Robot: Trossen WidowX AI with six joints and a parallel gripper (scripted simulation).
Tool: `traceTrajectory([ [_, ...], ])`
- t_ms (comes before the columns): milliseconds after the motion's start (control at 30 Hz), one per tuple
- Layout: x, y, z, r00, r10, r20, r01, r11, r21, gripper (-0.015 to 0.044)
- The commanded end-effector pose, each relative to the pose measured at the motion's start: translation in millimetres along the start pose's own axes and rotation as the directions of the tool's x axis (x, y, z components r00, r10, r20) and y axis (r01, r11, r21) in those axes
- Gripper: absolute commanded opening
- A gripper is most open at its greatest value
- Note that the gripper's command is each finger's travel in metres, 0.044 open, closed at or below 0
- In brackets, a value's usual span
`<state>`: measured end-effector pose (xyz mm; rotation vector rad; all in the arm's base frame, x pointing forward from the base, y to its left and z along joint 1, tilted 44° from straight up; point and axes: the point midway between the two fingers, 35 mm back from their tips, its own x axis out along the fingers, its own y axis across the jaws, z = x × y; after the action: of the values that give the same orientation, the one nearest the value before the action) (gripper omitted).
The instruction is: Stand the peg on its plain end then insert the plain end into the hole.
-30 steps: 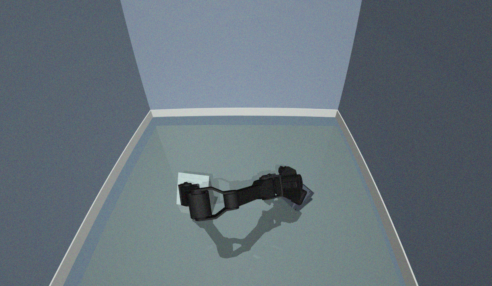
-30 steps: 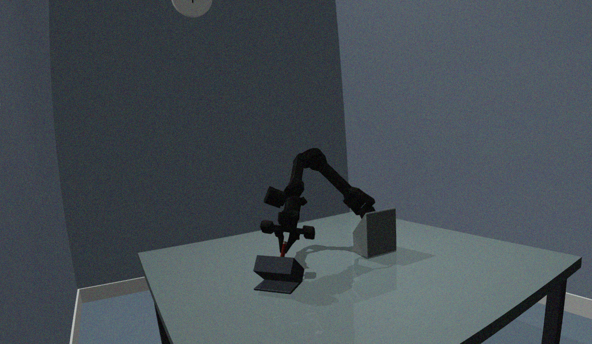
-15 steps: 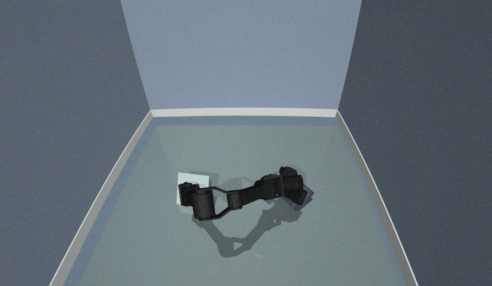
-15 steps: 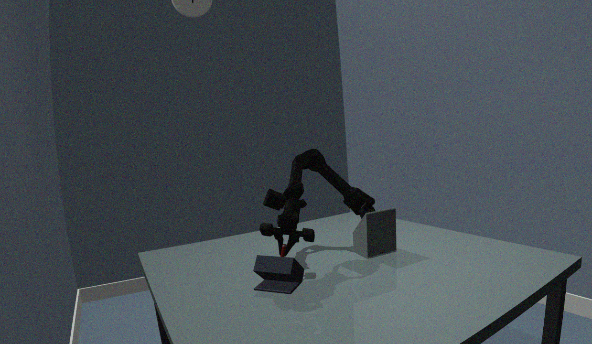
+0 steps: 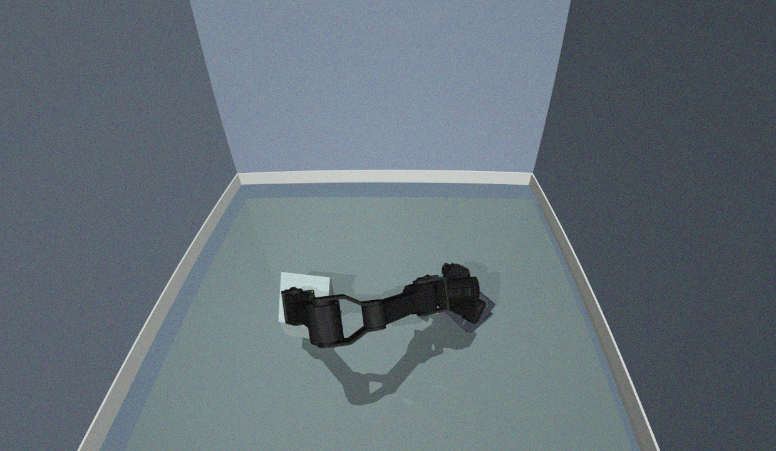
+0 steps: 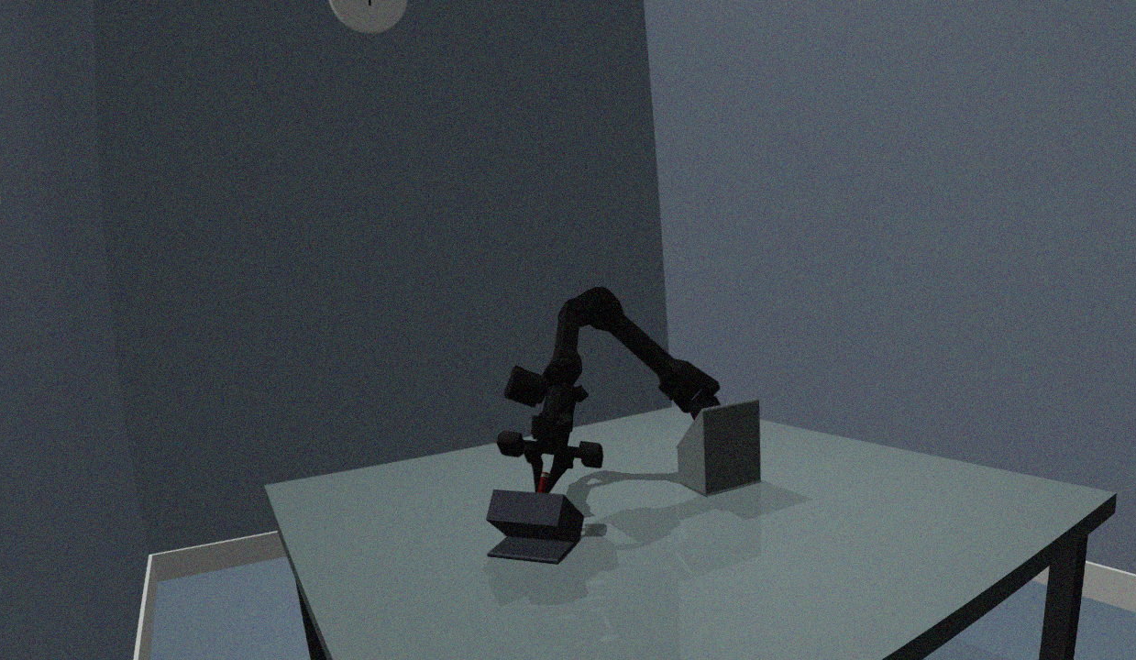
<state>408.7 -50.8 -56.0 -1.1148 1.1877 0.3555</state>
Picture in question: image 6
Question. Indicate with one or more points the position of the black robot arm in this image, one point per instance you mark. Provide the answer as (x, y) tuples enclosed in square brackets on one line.
[(598, 307)]

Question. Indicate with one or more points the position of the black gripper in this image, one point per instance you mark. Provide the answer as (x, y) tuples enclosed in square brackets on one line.
[(512, 444)]

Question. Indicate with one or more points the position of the dark grey flat panel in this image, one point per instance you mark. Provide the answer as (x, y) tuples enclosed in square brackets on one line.
[(540, 527)]

